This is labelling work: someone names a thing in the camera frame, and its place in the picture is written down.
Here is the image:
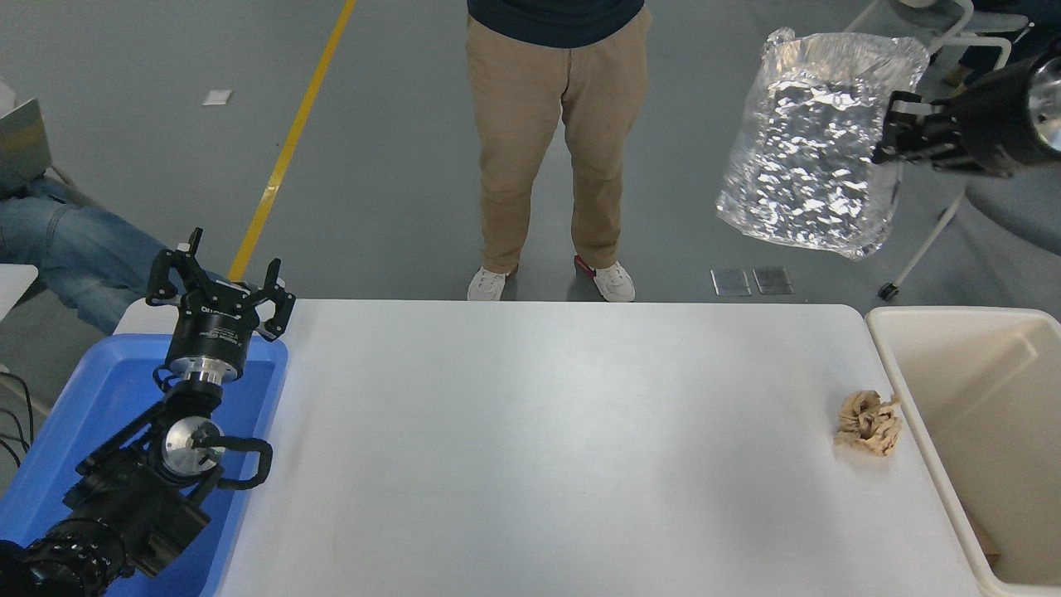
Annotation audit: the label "grey seat chair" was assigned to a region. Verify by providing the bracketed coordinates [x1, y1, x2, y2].
[879, 162, 1061, 301]

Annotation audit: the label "white frame chair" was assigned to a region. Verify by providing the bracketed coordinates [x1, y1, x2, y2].
[845, 0, 1037, 71]

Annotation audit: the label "seated person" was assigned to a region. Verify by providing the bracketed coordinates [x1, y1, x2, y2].
[945, 0, 1061, 88]
[0, 178, 229, 337]

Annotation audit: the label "black cables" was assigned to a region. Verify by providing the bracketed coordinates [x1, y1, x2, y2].
[0, 371, 36, 465]

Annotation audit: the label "blue plastic tray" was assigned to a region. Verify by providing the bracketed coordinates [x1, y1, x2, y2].
[0, 334, 289, 597]

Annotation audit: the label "crumpled tan paper ball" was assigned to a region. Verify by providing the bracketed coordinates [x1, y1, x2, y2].
[833, 390, 904, 459]

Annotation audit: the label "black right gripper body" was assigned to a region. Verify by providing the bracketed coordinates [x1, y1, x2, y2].
[933, 60, 1058, 177]

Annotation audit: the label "standing person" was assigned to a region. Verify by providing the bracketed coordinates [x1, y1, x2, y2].
[466, 0, 653, 303]

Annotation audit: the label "large pale bin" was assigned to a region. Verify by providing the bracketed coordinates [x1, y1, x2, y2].
[865, 305, 1061, 597]

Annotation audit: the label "small white table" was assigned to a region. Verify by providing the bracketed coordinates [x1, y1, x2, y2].
[0, 265, 39, 323]

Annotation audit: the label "foil tray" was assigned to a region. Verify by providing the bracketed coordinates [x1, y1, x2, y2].
[715, 27, 931, 260]

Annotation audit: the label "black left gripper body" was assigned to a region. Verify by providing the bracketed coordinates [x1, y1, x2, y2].
[168, 282, 264, 364]

